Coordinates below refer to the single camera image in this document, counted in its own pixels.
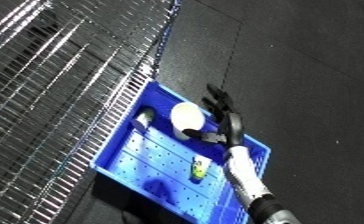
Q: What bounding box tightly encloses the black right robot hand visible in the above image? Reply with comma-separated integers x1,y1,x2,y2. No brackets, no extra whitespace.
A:
182,83,246,150

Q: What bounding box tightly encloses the white paper cup green band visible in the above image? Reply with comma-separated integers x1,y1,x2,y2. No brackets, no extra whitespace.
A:
169,101,209,141

